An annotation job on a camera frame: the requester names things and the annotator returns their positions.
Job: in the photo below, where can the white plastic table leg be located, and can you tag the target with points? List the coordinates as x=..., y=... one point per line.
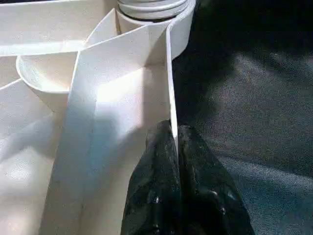
x=151, y=7

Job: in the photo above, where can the black shiny mat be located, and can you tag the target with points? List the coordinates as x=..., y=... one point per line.
x=244, y=98

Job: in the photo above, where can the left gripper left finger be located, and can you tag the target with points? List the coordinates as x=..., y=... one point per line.
x=156, y=183

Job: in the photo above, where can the white plastic table top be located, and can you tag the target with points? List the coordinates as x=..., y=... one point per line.
x=73, y=122

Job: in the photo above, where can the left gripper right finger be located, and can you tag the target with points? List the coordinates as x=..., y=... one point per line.
x=207, y=191

